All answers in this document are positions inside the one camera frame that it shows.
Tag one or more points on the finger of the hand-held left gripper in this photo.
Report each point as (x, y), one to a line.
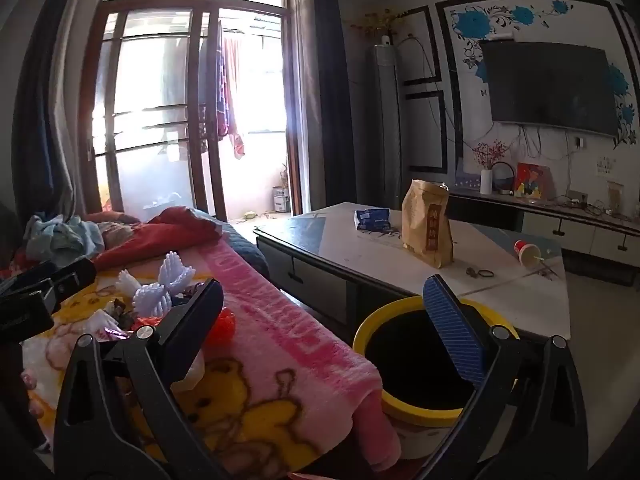
(70, 280)

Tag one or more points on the black and white tv cabinet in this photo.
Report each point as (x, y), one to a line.
(550, 222)

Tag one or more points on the hanging laundry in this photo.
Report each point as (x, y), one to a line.
(230, 90)

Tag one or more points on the white wall note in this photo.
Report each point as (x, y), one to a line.
(606, 165)

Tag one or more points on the brown paper bag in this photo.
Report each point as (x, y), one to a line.
(425, 225)

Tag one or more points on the crumpled white wrapper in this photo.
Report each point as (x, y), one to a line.
(102, 322)

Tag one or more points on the red paper cup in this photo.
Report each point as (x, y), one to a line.
(525, 252)

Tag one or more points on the yellow rimmed trash bin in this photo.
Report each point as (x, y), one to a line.
(370, 330)

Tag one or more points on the grey tower air conditioner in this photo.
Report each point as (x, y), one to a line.
(387, 125)

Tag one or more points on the wooden stick holder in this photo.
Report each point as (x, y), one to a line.
(616, 192)

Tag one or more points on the dark blue curtain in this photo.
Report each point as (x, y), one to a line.
(335, 90)

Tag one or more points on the light blue cloth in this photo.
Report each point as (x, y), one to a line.
(60, 240)

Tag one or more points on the white topped coffee table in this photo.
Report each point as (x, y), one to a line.
(360, 255)

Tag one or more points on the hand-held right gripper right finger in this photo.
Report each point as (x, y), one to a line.
(455, 330)

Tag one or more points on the red cloth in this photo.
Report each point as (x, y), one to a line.
(165, 232)

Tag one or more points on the white vase with red flowers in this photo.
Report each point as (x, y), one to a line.
(486, 182)

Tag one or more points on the dark blue sofa cushion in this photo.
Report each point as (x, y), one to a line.
(245, 250)

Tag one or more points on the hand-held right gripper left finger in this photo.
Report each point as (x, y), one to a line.
(195, 312)

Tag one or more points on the wall mounted television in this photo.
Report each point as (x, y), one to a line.
(550, 85)

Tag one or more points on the pink printed blanket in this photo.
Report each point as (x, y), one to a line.
(280, 340)

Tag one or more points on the small white ruffled plastic piece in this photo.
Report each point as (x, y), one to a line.
(127, 282)

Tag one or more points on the brown framed sliding door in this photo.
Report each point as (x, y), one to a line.
(202, 110)

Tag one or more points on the orange plastic wrapper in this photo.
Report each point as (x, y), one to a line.
(224, 327)

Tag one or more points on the blue plastic packet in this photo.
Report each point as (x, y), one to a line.
(372, 219)

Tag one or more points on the yellow artificial flowers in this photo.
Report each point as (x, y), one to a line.
(377, 22)

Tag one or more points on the grey and blue curtain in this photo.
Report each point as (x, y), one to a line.
(45, 110)

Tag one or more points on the red framed picture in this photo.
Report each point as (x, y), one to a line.
(532, 180)

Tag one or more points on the white box above television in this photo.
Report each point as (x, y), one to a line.
(500, 36)

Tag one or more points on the metal paint can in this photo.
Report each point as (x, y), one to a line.
(281, 200)

